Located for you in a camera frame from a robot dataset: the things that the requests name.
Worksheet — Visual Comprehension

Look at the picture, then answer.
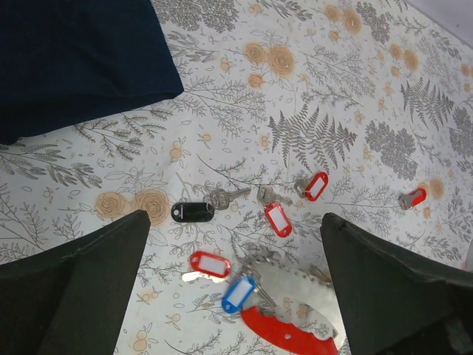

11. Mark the red key tag with key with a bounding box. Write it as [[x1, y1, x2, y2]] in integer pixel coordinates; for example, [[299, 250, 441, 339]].
[[256, 185, 293, 238], [294, 172, 329, 202]]

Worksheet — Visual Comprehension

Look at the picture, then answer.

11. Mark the red handled metal keyring holder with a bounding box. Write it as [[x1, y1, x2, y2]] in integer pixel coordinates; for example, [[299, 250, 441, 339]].
[[235, 252, 347, 354]]

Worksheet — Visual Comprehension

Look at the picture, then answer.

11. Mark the black key tag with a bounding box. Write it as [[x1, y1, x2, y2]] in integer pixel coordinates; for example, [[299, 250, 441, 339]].
[[171, 202, 214, 223]]

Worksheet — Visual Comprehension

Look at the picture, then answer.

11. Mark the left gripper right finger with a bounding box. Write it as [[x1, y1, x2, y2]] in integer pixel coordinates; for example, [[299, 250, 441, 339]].
[[320, 213, 472, 354]]

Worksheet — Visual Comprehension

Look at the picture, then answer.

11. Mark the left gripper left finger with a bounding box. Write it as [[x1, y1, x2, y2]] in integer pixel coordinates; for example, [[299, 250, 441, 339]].
[[1, 210, 151, 354]]

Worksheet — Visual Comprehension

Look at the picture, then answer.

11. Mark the blue key tag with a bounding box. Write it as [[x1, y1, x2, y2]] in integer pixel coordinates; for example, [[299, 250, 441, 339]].
[[221, 275, 256, 314]]

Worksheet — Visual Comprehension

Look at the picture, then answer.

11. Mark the dark blue folded cloth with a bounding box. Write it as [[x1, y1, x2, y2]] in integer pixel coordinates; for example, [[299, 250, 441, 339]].
[[1, 1, 183, 145]]

